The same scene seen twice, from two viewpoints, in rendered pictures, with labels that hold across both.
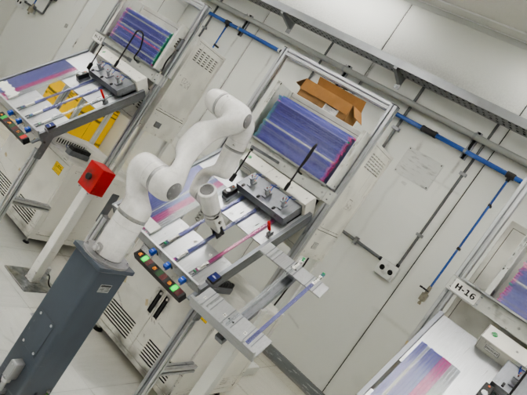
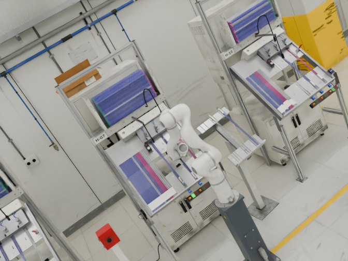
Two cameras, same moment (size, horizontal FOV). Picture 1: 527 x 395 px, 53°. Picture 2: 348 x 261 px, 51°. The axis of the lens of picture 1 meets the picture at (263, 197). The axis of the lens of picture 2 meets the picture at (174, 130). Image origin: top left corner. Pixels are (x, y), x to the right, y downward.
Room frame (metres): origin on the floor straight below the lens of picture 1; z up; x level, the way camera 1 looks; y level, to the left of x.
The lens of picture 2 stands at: (0.49, 2.04, 2.31)
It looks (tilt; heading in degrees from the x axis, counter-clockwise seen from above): 22 degrees down; 314
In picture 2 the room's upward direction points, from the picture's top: 29 degrees counter-clockwise
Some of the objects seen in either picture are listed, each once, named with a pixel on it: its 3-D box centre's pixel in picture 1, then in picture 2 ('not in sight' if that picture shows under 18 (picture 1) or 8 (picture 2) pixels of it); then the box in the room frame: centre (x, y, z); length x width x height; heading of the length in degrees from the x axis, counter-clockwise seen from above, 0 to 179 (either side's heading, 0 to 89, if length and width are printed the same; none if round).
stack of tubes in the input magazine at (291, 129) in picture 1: (305, 139); (124, 97); (2.83, -0.01, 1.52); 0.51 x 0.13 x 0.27; 60
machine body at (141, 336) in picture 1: (187, 318); (175, 199); (2.96, -0.02, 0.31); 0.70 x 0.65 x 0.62; 60
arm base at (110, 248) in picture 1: (118, 236); (222, 189); (1.98, 0.37, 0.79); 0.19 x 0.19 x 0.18
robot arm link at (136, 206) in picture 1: (143, 186); (207, 170); (1.99, 0.40, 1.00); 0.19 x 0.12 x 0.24; 62
